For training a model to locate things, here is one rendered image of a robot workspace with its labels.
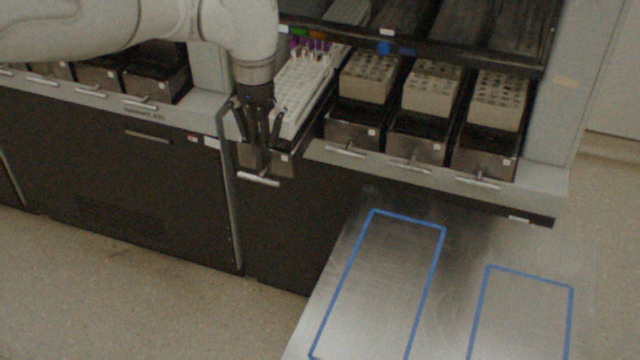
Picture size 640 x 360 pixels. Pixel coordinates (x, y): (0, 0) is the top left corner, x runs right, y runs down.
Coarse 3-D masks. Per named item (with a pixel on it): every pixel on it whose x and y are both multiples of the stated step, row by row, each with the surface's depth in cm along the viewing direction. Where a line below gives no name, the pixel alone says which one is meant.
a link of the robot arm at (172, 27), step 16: (144, 0) 66; (160, 0) 71; (176, 0) 80; (192, 0) 107; (144, 16) 66; (160, 16) 71; (176, 16) 77; (192, 16) 107; (144, 32) 68; (160, 32) 74; (176, 32) 107; (192, 32) 109
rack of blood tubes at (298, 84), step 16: (288, 64) 147; (304, 64) 147; (320, 64) 147; (288, 80) 142; (304, 80) 143; (320, 80) 143; (288, 96) 137; (304, 96) 137; (272, 112) 133; (288, 112) 133; (304, 112) 138; (288, 128) 131
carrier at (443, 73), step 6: (414, 66) 143; (420, 66) 144; (426, 66) 143; (432, 66) 143; (414, 72) 144; (420, 72) 143; (426, 72) 143; (432, 72) 142; (438, 72) 141; (444, 72) 141; (450, 72) 141; (456, 72) 141; (444, 78) 142; (450, 78) 141; (456, 78) 141; (456, 90) 143
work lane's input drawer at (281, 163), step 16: (352, 48) 162; (336, 80) 153; (320, 96) 145; (320, 112) 143; (304, 128) 138; (240, 144) 134; (288, 144) 132; (304, 144) 137; (240, 160) 138; (272, 160) 134; (288, 160) 132; (240, 176) 134; (256, 176) 133; (288, 176) 135
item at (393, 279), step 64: (384, 192) 120; (384, 256) 108; (448, 256) 108; (512, 256) 108; (576, 256) 107; (320, 320) 98; (384, 320) 98; (448, 320) 98; (512, 320) 98; (576, 320) 98
